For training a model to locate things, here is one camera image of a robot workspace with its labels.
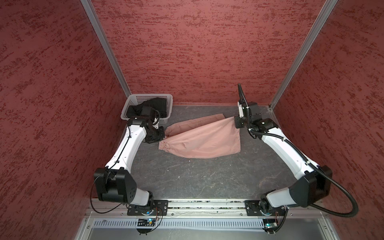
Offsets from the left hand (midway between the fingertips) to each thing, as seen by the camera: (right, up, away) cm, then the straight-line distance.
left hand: (161, 141), depth 81 cm
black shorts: (-8, +24, +28) cm, 38 cm away
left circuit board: (-5, -38, -10) cm, 40 cm away
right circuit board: (+55, -39, -10) cm, 68 cm away
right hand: (+44, +12, +2) cm, 45 cm away
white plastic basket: (-28, +29, +36) cm, 54 cm away
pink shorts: (+22, +3, 0) cm, 22 cm away
